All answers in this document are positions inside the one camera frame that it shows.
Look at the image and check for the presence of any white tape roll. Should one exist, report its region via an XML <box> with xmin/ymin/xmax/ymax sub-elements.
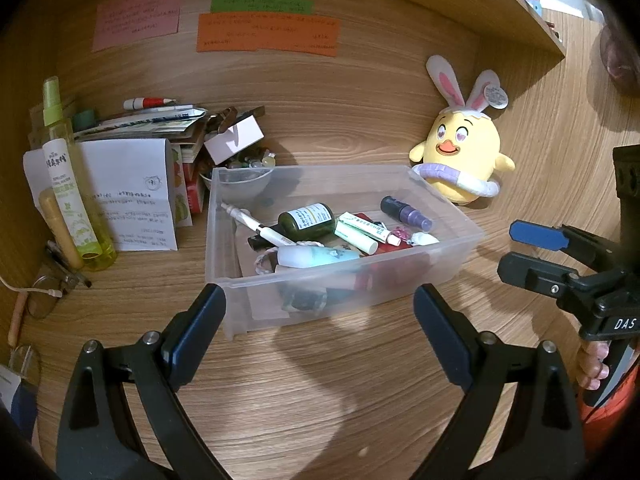
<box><xmin>408</xmin><ymin>232</ymin><xmax>439</xmax><ymax>246</ymax></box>

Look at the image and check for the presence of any dark purple bottle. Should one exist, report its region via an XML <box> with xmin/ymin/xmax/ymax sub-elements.
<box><xmin>380</xmin><ymin>195</ymin><xmax>433</xmax><ymax>232</ymax></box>

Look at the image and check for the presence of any red packet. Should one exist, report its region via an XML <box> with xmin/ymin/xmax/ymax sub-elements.
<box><xmin>357</xmin><ymin>212</ymin><xmax>413</xmax><ymax>256</ymax></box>

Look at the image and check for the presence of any white tube with cap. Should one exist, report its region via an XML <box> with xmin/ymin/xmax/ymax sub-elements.
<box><xmin>338</xmin><ymin>212</ymin><xmax>401</xmax><ymax>247</ymax></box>

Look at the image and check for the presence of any dark green glass bottle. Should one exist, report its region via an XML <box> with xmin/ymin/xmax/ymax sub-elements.
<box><xmin>270</xmin><ymin>203</ymin><xmax>335</xmax><ymax>243</ymax></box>

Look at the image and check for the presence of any light blue white tube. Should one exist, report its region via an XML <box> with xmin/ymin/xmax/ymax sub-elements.
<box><xmin>277</xmin><ymin>245</ymin><xmax>360</xmax><ymax>269</ymax></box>

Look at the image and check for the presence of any person's right hand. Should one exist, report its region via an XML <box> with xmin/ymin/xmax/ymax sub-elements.
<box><xmin>576</xmin><ymin>340</ymin><xmax>610</xmax><ymax>391</ymax></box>

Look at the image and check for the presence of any white blue carton box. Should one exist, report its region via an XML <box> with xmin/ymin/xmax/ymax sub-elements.
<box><xmin>0</xmin><ymin>365</ymin><xmax>37</xmax><ymax>442</ymax></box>

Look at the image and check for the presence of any yellow chick plush toy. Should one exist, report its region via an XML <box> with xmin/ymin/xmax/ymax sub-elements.
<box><xmin>409</xmin><ymin>55</ymin><xmax>515</xmax><ymax>205</ymax></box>

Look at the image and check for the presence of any clear plastic storage bin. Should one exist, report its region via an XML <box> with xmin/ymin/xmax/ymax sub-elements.
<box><xmin>206</xmin><ymin>165</ymin><xmax>484</xmax><ymax>339</ymax></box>

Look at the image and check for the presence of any beige tube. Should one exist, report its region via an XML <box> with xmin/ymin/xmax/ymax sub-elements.
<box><xmin>38</xmin><ymin>188</ymin><xmax>84</xmax><ymax>270</ymax></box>

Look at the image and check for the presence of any yellow-green spray bottle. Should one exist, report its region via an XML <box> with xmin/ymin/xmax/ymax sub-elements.
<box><xmin>42</xmin><ymin>76</ymin><xmax>117</xmax><ymax>272</ymax></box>

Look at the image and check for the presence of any white folded paper sheet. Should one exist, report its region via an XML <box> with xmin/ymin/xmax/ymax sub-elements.
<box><xmin>23</xmin><ymin>139</ymin><xmax>177</xmax><ymax>252</ymax></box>

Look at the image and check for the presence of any glass bowl of trinkets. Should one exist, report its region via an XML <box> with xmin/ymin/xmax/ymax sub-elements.
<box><xmin>200</xmin><ymin>148</ymin><xmax>277</xmax><ymax>206</ymax></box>

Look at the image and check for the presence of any small white cardboard box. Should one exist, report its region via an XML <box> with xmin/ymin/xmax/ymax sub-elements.
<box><xmin>204</xmin><ymin>116</ymin><xmax>264</xmax><ymax>165</ymax></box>

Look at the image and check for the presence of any stack of papers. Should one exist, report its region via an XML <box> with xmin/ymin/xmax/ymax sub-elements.
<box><xmin>74</xmin><ymin>105</ymin><xmax>207</xmax><ymax>142</ymax></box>

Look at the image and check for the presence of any red white marker pen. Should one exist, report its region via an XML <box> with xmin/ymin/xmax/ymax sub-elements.
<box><xmin>122</xmin><ymin>98</ymin><xmax>176</xmax><ymax>110</ymax></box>

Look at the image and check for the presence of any orange sticky note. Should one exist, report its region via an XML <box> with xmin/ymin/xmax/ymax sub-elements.
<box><xmin>196</xmin><ymin>12</ymin><xmax>341</xmax><ymax>58</ymax></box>

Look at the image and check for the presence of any green sticky note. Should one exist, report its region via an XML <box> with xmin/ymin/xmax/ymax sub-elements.
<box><xmin>210</xmin><ymin>0</ymin><xmax>314</xmax><ymax>14</ymax></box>

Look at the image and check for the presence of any pink sticky note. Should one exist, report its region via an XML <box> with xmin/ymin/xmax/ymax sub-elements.
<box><xmin>92</xmin><ymin>0</ymin><xmax>182</xmax><ymax>52</ymax></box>

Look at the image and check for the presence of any white cable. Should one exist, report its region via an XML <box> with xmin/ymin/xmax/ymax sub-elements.
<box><xmin>0</xmin><ymin>275</ymin><xmax>64</xmax><ymax>298</ymax></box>

